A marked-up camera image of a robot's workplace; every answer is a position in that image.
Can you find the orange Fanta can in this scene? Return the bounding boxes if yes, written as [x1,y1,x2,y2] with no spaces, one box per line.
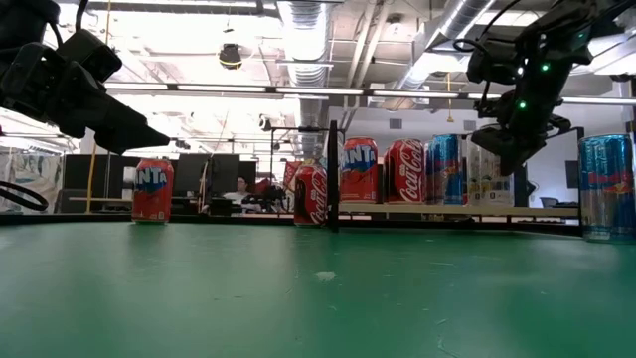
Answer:
[339,136,380,204]
[131,157,175,225]

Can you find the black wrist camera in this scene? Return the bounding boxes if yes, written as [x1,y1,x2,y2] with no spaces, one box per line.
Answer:
[58,28,123,84]
[465,38,523,86]

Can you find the black table frame rails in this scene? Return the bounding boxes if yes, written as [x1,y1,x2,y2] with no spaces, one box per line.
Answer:
[0,212,585,236]

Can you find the thick black looped cable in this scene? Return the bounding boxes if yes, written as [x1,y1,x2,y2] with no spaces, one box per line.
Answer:
[0,179,50,213]

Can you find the Celsius Tropical Vibe can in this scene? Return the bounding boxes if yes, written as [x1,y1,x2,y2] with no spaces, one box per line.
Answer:
[465,141,514,208]

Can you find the white printed banner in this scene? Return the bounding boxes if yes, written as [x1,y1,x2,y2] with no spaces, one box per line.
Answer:
[0,148,64,214]

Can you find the yellow hanging cord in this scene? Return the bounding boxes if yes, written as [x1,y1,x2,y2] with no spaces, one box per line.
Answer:
[84,0,113,214]

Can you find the red Coca-Cola can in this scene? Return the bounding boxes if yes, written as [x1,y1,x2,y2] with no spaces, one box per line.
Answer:
[383,137,427,205]
[292,161,330,228]

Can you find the black cabinet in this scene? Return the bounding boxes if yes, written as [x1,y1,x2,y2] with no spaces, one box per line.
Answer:
[63,153,143,215]

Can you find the blue silver Red Bull can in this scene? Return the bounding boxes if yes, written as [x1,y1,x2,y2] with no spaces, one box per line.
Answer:
[577,132,636,244]
[425,132,467,207]

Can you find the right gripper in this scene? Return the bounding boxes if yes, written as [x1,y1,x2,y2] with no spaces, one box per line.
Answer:
[469,59,572,177]

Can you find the black monitor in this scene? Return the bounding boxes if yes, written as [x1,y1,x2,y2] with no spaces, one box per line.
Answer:
[514,166,529,208]

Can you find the silver ventilation duct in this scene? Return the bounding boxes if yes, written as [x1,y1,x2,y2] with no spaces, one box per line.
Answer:
[385,0,503,108]
[276,0,332,165]

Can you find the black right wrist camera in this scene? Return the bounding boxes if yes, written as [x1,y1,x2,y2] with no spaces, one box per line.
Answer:
[465,38,523,86]

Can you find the green table mat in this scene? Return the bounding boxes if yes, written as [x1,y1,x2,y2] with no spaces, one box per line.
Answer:
[0,221,636,358]

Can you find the person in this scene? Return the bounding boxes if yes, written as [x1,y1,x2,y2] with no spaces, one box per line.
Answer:
[223,174,259,203]

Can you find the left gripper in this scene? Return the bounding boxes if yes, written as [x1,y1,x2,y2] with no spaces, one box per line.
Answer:
[0,42,172,156]

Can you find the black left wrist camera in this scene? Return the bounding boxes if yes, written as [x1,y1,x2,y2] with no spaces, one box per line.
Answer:
[58,28,123,84]

